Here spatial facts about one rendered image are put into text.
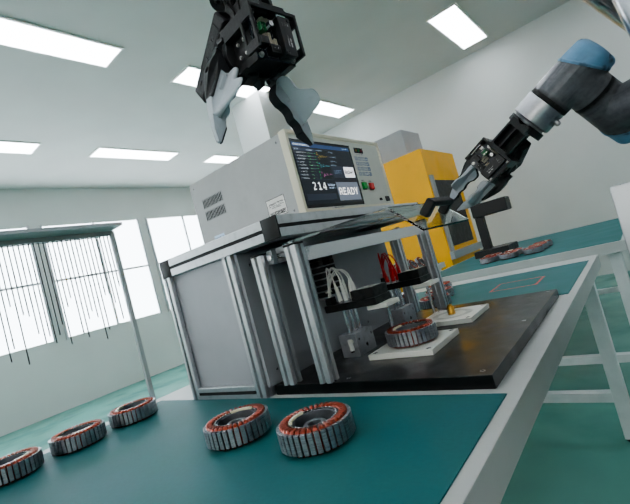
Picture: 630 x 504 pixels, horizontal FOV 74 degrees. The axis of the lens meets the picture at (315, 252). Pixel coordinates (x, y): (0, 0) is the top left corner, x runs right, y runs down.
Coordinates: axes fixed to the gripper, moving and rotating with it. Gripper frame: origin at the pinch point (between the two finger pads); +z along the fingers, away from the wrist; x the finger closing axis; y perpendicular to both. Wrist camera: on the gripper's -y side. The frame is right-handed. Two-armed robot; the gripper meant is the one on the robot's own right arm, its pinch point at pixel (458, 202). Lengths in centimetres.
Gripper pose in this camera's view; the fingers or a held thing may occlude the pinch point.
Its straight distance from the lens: 96.4
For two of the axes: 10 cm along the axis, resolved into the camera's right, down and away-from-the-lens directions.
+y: -6.1, 1.3, -7.8
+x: 6.0, 7.2, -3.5
